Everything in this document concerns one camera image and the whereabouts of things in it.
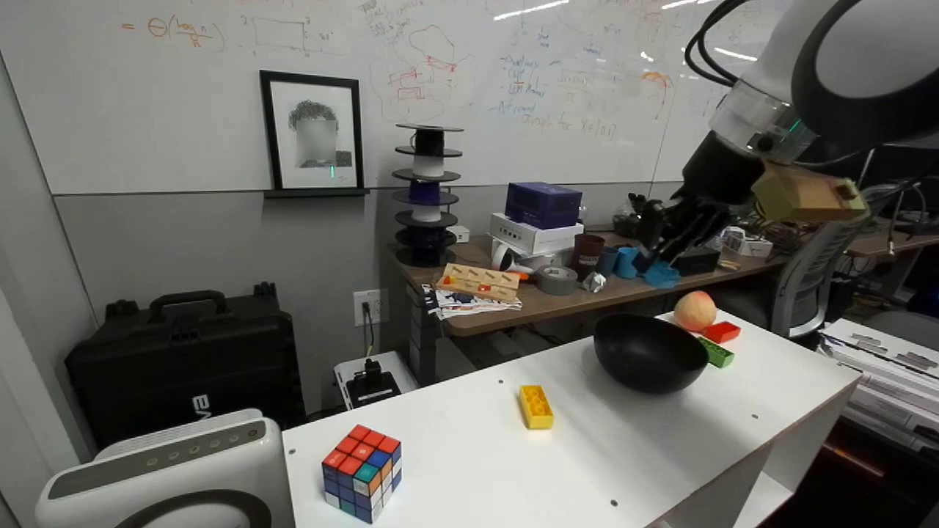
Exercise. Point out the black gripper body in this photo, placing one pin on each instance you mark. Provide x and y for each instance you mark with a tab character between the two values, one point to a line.
716	181

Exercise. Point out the red toy block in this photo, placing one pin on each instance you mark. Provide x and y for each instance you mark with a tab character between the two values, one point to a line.
724	332

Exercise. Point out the green toy block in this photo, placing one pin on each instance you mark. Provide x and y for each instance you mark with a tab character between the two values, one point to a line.
716	352

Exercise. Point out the yellow toy block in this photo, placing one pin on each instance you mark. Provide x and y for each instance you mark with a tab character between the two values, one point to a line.
534	409

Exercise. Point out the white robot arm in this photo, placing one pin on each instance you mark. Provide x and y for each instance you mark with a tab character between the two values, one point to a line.
834	79

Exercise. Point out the black bowl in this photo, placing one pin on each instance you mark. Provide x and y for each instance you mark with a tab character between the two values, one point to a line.
649	357

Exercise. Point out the peach fruit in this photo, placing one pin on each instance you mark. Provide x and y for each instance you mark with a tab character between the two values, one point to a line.
696	311

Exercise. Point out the grey office chair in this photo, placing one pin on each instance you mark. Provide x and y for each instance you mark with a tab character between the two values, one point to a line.
806	286

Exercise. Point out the purple box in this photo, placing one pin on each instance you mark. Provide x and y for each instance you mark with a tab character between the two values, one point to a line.
540	204

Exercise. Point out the white cardboard box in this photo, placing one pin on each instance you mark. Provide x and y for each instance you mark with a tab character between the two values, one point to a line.
526	239

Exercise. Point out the colourful wooden puzzle board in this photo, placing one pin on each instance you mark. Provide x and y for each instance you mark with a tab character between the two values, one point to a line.
479	282

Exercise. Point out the stack of filament spools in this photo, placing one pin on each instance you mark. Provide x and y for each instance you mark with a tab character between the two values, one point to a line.
427	220

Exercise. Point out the framed portrait picture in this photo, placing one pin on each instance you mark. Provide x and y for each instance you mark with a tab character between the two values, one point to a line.
311	134

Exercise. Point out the multicoloured puzzle cube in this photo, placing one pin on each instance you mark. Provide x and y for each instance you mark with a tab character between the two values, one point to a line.
361	474

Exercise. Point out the black hard case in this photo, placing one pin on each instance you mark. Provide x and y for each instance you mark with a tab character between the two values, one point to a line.
185	357

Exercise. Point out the white air purifier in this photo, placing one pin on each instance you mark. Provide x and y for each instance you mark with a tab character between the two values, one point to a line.
213	474

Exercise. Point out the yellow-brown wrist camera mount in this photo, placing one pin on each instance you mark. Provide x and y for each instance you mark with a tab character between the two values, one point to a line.
796	194

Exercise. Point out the grey duct tape roll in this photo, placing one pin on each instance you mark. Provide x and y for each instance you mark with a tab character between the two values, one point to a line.
556	279

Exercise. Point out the wall power outlet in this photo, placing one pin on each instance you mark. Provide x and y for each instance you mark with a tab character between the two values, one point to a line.
369	307

